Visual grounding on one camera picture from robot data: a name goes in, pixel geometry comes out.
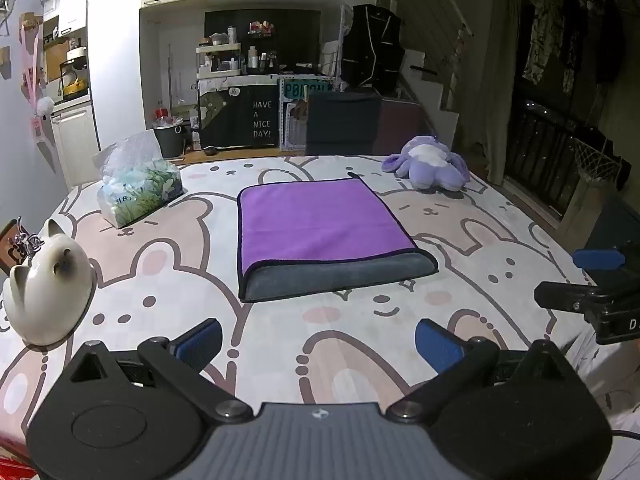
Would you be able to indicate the dark trash bin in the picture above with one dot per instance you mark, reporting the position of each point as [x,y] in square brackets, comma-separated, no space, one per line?
[170,141]

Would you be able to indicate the white cloth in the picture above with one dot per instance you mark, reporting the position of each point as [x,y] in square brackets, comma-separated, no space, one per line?
[607,375]

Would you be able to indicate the purple plush toy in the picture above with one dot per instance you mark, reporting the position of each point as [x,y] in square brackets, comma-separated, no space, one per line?
[430,165]

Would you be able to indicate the black lettered curtain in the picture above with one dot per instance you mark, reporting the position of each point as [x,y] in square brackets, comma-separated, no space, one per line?
[240,117]

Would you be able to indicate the white storage rack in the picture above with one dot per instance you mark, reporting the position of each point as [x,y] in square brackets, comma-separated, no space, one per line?
[220,60]

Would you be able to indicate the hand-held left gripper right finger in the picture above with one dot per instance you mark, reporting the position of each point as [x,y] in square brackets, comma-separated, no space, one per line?
[440,347]

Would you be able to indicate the brown wooden board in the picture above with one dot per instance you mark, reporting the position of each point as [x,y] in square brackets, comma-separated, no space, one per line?
[7,252]

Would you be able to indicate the pink ribbon with pompom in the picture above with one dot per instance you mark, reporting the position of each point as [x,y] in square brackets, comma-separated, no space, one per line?
[35,85]

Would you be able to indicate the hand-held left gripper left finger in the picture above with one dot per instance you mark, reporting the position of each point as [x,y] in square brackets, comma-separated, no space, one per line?
[197,342]

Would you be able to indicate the black metal railing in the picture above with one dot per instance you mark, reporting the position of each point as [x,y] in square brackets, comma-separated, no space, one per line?
[545,150]

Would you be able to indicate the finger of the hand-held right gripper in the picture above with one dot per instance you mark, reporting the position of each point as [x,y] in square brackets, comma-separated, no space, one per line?
[597,258]
[565,296]

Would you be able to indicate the floral tissue pack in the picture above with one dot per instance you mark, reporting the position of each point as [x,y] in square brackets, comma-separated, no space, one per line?
[140,190]

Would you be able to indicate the white cat figurine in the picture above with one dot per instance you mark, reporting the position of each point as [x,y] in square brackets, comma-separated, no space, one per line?
[50,285]

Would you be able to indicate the white cabinet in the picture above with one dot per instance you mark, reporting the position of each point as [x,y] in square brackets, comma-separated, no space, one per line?
[75,145]

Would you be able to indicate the black jacket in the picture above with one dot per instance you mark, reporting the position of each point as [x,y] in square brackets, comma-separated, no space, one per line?
[372,50]

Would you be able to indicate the green sign plate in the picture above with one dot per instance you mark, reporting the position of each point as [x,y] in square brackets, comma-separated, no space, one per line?
[305,89]

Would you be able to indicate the purple and grey towel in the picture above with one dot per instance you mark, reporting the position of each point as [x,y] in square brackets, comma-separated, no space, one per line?
[320,225]

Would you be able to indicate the hanging clothes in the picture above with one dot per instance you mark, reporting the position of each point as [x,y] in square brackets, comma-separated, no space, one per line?
[555,35]

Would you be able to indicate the yellow kettle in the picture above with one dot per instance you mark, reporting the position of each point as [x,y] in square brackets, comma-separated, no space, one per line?
[72,85]

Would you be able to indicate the brown box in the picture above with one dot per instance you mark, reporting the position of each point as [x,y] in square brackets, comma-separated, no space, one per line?
[400,127]

